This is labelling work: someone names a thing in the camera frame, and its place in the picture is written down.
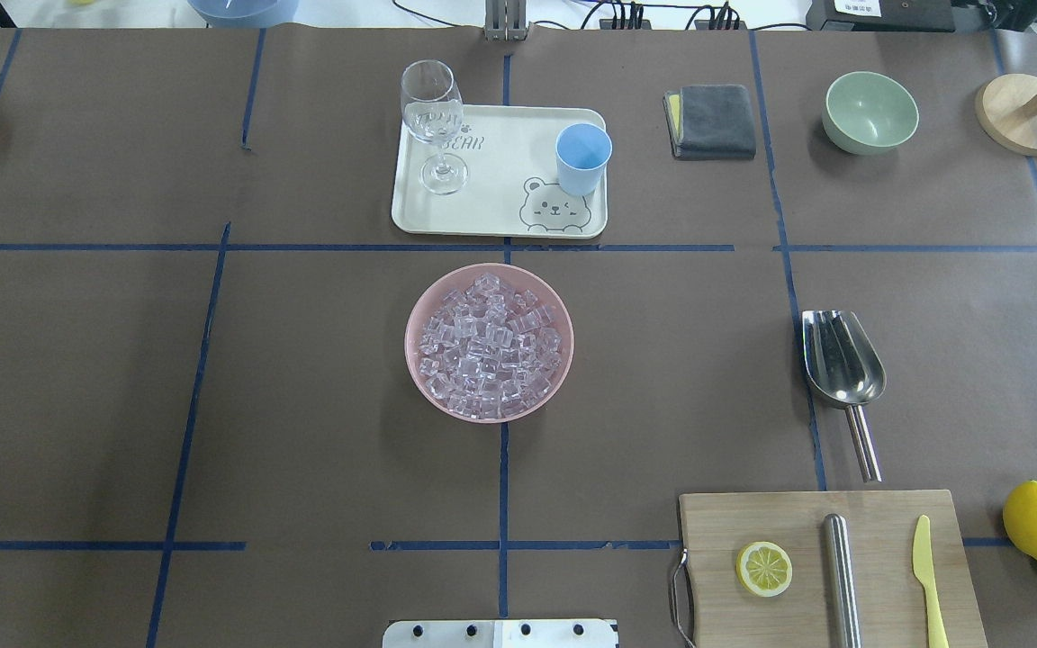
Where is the metal ice scoop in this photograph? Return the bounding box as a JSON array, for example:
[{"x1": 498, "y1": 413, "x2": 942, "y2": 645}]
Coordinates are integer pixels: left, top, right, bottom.
[{"x1": 801, "y1": 310, "x2": 886, "y2": 482}]

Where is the pile of clear ice cubes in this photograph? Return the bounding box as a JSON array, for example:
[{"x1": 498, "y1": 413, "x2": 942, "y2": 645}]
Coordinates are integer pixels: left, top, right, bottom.
[{"x1": 419, "y1": 273, "x2": 564, "y2": 419}]

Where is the light blue cup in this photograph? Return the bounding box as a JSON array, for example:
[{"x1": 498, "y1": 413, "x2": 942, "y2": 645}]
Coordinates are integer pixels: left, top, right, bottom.
[{"x1": 555, "y1": 123, "x2": 613, "y2": 196}]

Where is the wooden cup stand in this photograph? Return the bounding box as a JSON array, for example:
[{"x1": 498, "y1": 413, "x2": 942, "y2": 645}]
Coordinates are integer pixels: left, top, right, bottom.
[{"x1": 974, "y1": 73, "x2": 1037, "y2": 157}]

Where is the pink bowl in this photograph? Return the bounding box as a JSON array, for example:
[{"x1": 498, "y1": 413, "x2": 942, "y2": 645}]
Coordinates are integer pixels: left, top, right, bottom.
[{"x1": 404, "y1": 263, "x2": 574, "y2": 424}]

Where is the cream bear tray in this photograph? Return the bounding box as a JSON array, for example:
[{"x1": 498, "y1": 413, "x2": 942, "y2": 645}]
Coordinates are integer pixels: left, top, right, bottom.
[{"x1": 391, "y1": 105, "x2": 609, "y2": 240}]

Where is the clear wine glass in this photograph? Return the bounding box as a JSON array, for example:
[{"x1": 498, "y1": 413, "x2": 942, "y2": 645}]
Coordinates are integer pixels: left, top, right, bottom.
[{"x1": 400, "y1": 60, "x2": 468, "y2": 195}]

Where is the grey folded cloth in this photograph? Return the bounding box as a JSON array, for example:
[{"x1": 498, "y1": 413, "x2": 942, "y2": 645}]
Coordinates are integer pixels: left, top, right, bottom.
[{"x1": 665, "y1": 85, "x2": 757, "y2": 160}]

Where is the wooden cutting board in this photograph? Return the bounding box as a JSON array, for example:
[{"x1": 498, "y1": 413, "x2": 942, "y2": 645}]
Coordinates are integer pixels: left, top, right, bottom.
[{"x1": 679, "y1": 490, "x2": 987, "y2": 647}]

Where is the lemon half slice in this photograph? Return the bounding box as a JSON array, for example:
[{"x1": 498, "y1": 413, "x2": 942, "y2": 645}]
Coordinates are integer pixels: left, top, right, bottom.
[{"x1": 734, "y1": 541, "x2": 794, "y2": 598}]

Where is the black power strip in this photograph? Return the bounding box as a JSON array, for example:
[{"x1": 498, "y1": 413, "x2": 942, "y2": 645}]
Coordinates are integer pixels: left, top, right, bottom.
[{"x1": 580, "y1": 1, "x2": 746, "y2": 32}]

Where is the metal rod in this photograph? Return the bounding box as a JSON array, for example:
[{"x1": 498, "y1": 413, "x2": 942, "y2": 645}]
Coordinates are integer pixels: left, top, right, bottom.
[{"x1": 823, "y1": 513, "x2": 861, "y2": 647}]

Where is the green bowl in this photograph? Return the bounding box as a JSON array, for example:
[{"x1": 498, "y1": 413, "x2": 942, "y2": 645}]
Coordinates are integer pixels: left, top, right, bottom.
[{"x1": 822, "y1": 71, "x2": 919, "y2": 156}]

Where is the blue basin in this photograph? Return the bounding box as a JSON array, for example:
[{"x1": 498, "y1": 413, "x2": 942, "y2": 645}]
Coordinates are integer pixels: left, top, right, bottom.
[{"x1": 187, "y1": 0, "x2": 300, "y2": 29}]

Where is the yellow plastic knife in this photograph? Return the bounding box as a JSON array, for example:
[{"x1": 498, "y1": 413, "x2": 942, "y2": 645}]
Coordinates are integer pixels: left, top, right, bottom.
[{"x1": 910, "y1": 514, "x2": 950, "y2": 648}]

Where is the aluminium frame post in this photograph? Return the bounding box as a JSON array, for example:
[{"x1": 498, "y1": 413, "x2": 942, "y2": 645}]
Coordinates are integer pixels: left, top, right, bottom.
[{"x1": 484, "y1": 0, "x2": 529, "y2": 41}]

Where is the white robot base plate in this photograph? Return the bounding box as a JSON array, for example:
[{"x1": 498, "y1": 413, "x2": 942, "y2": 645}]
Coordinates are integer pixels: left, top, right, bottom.
[{"x1": 382, "y1": 618, "x2": 620, "y2": 647}]

